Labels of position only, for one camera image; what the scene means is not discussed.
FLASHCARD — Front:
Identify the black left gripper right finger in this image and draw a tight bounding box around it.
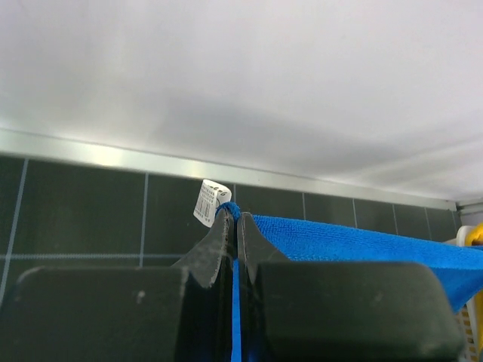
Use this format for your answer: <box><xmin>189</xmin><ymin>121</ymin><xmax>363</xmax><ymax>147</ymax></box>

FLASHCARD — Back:
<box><xmin>237</xmin><ymin>213</ymin><xmax>293</xmax><ymax>361</ymax></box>

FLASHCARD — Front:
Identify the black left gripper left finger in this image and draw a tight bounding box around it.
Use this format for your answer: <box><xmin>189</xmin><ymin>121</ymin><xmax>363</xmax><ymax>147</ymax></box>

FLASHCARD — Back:
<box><xmin>174</xmin><ymin>210</ymin><xmax>235</xmax><ymax>361</ymax></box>

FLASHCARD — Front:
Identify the white laundry basket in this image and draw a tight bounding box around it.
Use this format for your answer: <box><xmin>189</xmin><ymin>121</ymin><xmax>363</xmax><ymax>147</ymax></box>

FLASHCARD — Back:
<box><xmin>455</xmin><ymin>225</ymin><xmax>482</xmax><ymax>361</ymax></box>

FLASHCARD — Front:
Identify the blue towel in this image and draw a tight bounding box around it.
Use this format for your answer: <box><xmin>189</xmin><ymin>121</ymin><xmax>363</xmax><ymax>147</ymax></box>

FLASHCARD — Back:
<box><xmin>214</xmin><ymin>179</ymin><xmax>483</xmax><ymax>362</ymax></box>

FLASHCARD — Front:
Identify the black grid cutting mat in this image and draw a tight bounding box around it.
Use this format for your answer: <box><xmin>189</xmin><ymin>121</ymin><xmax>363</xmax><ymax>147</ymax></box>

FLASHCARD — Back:
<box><xmin>1</xmin><ymin>156</ymin><xmax>461</xmax><ymax>292</ymax></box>

